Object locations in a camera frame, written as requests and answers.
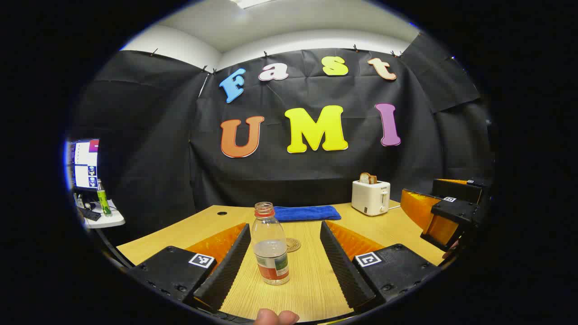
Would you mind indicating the black backdrop cloth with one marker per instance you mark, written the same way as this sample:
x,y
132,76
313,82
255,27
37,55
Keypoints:
x,y
158,158

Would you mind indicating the green drink bottle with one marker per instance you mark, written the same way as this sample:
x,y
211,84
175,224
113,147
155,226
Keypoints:
x,y
104,201

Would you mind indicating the blue folded towel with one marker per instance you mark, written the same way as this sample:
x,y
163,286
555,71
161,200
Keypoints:
x,y
307,213

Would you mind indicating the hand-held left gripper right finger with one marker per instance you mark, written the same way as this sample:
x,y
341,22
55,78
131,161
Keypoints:
x,y
345,271

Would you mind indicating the clear plastic water bottle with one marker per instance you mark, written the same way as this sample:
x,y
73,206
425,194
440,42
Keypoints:
x,y
271,248

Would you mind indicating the ceiling light panel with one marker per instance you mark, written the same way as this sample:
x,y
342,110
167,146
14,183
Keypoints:
x,y
253,2

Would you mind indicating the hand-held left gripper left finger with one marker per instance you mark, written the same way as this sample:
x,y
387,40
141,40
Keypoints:
x,y
226,271

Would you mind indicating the white side table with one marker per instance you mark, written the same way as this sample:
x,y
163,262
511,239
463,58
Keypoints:
x,y
110,220

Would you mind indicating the round wooden coaster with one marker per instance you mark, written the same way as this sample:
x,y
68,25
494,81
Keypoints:
x,y
295,245

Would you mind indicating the computer monitor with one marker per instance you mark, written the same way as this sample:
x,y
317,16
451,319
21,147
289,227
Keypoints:
x,y
83,164

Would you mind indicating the black keyboard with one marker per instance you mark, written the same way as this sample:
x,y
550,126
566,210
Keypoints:
x,y
89,214

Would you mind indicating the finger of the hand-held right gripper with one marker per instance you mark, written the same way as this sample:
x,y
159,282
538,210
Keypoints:
x,y
460,189
456,212

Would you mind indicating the white toaster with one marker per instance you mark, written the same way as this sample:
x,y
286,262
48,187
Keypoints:
x,y
368,198

